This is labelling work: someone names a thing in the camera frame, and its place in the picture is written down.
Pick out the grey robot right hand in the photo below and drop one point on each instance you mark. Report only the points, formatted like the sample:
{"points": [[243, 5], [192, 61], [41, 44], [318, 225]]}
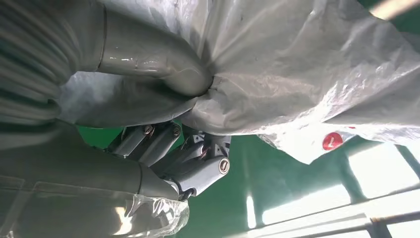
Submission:
{"points": [[82, 170]]}

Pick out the green conveyor belt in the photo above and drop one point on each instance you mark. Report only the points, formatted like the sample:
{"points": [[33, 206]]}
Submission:
{"points": [[229, 203]]}

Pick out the aluminium conveyor frame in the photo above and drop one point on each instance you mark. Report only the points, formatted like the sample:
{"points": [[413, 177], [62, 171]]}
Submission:
{"points": [[328, 230]]}

